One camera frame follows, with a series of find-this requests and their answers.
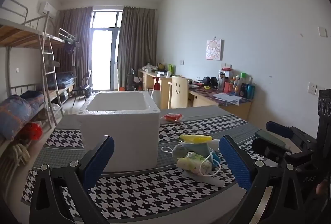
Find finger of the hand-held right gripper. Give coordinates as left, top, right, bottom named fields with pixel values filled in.
left=266, top=121, right=295, bottom=140
left=252, top=137, right=288, bottom=162

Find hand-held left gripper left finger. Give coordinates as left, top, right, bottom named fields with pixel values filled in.
left=29, top=135, right=115, bottom=224

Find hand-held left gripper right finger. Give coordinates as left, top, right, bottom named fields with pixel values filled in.
left=219, top=135, right=309, bottom=224

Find blue face mask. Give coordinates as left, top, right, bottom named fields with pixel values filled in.
left=204, top=150, right=222, bottom=176

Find white foam box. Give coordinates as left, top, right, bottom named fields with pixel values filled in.
left=77, top=91, right=161, bottom=172

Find grey fluffy cloth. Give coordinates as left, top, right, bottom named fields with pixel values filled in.
left=185, top=142, right=210, bottom=158

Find white green printed packet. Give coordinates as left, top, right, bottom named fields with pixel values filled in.
left=176, top=152, right=212, bottom=176

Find dark green phone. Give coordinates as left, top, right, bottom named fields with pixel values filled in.
left=255, top=129, right=287, bottom=149

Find houndstooth patterned tablecloth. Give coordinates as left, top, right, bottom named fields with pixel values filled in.
left=21, top=105, right=272, bottom=224

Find teal tumbler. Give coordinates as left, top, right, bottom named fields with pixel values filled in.
left=246, top=84, right=256, bottom=100

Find printed papers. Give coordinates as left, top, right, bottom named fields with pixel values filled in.
left=214, top=93, right=242, bottom=105

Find wooden desk patterned top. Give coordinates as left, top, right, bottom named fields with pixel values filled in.
left=187, top=83, right=252, bottom=121

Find red bag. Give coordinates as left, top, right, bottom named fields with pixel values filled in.
left=19, top=122, right=43, bottom=140

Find black folding chair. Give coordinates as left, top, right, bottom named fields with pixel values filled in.
left=71, top=70, right=92, bottom=107

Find red snack packet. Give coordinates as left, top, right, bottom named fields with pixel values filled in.
left=160, top=113, right=185, bottom=123

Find black headphones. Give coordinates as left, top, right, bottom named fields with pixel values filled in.
left=202, top=76, right=218, bottom=87

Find blue plaid bedding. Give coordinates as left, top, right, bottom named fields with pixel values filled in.
left=49, top=71, right=77, bottom=90

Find white pump bottle red top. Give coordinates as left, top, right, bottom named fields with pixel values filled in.
left=151, top=74, right=161, bottom=103

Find wooden chair smiley face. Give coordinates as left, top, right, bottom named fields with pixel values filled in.
left=168, top=75, right=189, bottom=109

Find light wooden desk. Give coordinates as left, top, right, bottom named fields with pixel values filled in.
left=138, top=69, right=192, bottom=109

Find blue orange quilt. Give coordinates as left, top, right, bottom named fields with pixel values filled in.
left=0, top=91, right=45, bottom=140

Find metal bed ladder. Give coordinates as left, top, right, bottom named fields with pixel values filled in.
left=39, top=33, right=64, bottom=123

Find glass balcony door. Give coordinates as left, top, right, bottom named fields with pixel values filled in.
left=89, top=10, right=123, bottom=91

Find hanging dark clothes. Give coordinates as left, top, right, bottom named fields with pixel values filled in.
left=63, top=38, right=78, bottom=67

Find brown curtain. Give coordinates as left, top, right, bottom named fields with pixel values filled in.
left=117, top=6, right=157, bottom=90
left=55, top=6, right=93, bottom=92

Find metal bunk bed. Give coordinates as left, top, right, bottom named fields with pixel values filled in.
left=0, top=0, right=65, bottom=162
left=44, top=28, right=78, bottom=108

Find white air conditioner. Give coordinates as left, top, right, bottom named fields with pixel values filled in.
left=37, top=1, right=57, bottom=18

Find pink wall picture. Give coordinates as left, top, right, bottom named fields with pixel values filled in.
left=206, top=38, right=224, bottom=61

